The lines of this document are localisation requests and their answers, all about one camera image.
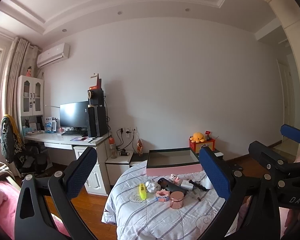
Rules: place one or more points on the black hair clip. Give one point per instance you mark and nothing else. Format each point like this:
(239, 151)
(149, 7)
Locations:
(198, 186)

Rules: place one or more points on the white charger adapter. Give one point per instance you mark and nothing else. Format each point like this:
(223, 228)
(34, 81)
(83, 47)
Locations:
(185, 184)

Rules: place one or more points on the pink block donut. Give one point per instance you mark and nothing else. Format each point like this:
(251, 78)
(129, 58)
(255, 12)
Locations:
(162, 196)

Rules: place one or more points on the doll on cabinet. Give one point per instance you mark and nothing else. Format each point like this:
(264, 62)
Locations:
(29, 72)

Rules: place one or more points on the person's right hand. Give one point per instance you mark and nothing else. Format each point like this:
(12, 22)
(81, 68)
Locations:
(293, 216)

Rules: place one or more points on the white desk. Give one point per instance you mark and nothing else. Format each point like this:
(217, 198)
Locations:
(63, 149)

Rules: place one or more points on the black computer monitor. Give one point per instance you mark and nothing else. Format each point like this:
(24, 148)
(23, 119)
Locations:
(74, 114)

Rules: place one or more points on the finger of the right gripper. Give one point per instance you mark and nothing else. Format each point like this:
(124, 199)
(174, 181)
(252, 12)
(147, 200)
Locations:
(290, 132)
(266, 157)

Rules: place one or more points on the white nightstand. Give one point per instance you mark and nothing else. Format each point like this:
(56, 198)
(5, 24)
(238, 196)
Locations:
(117, 166)

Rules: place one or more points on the pink and green box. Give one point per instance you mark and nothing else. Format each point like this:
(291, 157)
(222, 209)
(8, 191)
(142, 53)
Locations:
(166, 170)

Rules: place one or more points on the striped white quilt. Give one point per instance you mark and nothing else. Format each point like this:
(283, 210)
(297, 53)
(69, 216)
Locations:
(136, 218)

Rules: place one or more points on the black hair brush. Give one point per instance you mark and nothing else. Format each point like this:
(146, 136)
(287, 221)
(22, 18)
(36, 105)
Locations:
(169, 186)

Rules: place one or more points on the red triangular flag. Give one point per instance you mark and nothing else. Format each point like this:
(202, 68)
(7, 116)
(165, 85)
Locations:
(98, 82)

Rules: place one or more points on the beige curtain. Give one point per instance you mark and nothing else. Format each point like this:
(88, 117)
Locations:
(20, 56)

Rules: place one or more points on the white glass-door cabinet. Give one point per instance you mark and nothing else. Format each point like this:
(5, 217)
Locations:
(30, 95)

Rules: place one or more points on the black floor scale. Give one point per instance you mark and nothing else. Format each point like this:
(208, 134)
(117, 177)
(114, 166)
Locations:
(236, 167)

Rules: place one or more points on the white cloud figurine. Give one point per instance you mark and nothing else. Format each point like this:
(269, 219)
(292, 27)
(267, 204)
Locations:
(152, 186)

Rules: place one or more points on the black box on tower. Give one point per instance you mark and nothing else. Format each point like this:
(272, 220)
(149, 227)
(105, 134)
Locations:
(96, 97)

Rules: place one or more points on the pink block kitty figure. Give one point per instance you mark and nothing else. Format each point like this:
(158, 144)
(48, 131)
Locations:
(175, 179)

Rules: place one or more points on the black computer tower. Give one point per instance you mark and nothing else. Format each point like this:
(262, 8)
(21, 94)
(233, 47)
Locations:
(97, 121)

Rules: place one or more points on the rose gold round tin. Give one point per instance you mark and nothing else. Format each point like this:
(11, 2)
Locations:
(176, 199)

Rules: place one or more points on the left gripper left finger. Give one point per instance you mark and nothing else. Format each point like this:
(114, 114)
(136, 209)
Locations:
(62, 187)

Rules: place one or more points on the white air conditioner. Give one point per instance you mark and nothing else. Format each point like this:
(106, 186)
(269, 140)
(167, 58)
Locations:
(53, 55)

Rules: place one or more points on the red toy crate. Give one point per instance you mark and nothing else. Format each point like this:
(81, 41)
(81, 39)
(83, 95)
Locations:
(197, 146)

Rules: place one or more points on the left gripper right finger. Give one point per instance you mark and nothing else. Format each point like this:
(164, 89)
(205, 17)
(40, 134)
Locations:
(262, 219)

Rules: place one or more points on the orange snack bag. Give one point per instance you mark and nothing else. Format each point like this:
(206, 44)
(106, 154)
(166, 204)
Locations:
(140, 147)

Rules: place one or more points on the yellow octopus plush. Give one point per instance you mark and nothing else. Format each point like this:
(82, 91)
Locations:
(197, 137)

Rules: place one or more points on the white cup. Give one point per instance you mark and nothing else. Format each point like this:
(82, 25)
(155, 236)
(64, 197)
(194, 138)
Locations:
(206, 183)

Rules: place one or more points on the office chair with clothes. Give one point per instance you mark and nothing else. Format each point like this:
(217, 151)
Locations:
(21, 157)

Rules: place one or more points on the orange cap bottle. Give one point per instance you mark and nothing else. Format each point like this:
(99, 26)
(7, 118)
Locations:
(112, 146)

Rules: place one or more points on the pink bed cover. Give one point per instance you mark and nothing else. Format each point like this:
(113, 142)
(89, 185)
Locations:
(5, 204)

